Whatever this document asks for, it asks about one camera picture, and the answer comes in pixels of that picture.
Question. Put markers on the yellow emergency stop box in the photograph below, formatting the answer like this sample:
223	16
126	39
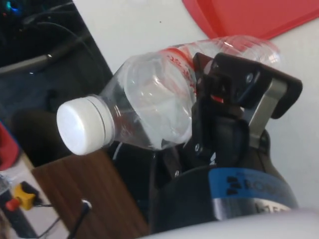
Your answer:
23	195

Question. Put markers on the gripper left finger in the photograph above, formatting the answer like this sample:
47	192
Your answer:
169	161

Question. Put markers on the clear plastic bottle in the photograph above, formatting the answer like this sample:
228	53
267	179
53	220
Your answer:
154	104

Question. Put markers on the red tray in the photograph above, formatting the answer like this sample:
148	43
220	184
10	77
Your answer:
249	17

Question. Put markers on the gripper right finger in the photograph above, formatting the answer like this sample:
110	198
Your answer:
239	77

